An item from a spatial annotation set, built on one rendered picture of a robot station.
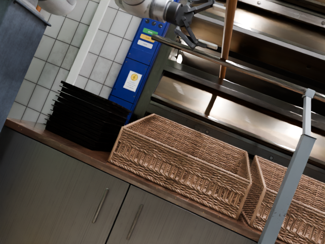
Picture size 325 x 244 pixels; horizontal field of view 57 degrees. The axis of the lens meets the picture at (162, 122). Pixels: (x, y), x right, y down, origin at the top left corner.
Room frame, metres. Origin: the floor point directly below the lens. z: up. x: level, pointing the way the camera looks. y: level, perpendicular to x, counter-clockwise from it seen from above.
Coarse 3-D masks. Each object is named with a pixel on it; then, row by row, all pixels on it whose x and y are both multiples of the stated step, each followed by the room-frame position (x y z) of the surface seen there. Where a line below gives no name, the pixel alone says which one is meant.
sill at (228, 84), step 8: (168, 64) 1.69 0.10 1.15; (176, 64) 1.68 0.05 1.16; (184, 64) 1.68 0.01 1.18; (192, 72) 1.67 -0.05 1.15; (200, 72) 1.66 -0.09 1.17; (208, 80) 1.65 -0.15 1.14; (216, 80) 1.64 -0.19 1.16; (224, 80) 1.63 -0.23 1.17; (232, 88) 1.62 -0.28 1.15; (240, 88) 1.62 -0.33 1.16; (248, 88) 1.61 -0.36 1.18; (256, 96) 1.60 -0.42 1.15; (264, 96) 1.59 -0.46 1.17; (272, 104) 1.59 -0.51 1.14; (280, 104) 1.58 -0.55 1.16; (288, 104) 1.57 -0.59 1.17; (296, 112) 1.56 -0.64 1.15; (312, 112) 1.55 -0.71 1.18; (320, 120) 1.54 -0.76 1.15
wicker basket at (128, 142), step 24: (144, 120) 1.47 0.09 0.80; (168, 120) 1.63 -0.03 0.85; (120, 144) 1.20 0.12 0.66; (144, 144) 1.18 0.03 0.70; (168, 144) 1.60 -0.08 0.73; (192, 144) 1.59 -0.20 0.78; (216, 144) 1.58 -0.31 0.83; (144, 168) 1.34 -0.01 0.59; (168, 168) 1.56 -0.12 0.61; (192, 168) 1.15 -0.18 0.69; (216, 168) 1.13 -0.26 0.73; (240, 168) 1.49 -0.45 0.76; (192, 192) 1.14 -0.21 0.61; (216, 192) 1.50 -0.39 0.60; (240, 192) 1.11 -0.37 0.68
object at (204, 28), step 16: (208, 32) 1.61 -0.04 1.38; (240, 32) 1.50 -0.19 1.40; (240, 48) 1.62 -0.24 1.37; (256, 48) 1.56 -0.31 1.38; (272, 48) 1.50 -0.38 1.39; (288, 48) 1.45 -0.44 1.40; (272, 64) 1.63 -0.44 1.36; (288, 64) 1.57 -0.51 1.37; (304, 64) 1.51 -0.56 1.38; (320, 64) 1.46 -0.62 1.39; (320, 80) 1.58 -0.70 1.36
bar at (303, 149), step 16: (176, 48) 1.32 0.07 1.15; (224, 64) 1.27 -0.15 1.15; (240, 64) 1.26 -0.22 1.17; (272, 80) 1.23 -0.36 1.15; (304, 96) 1.21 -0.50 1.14; (320, 96) 1.20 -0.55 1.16; (304, 112) 1.13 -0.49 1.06; (304, 128) 1.05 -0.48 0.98; (304, 144) 0.98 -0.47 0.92; (304, 160) 0.98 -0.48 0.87; (288, 176) 0.99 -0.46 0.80; (288, 192) 0.98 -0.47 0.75; (272, 208) 1.01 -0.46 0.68; (288, 208) 0.98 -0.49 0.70; (272, 224) 0.98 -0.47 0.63; (272, 240) 0.98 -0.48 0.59
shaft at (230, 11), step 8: (232, 0) 0.79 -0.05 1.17; (232, 8) 0.83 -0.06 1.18; (232, 16) 0.88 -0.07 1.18; (224, 24) 0.96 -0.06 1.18; (232, 24) 0.95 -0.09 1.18; (224, 32) 1.02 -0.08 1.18; (224, 40) 1.08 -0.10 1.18; (224, 48) 1.16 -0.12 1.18; (224, 56) 1.26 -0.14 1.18; (224, 72) 1.52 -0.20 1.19
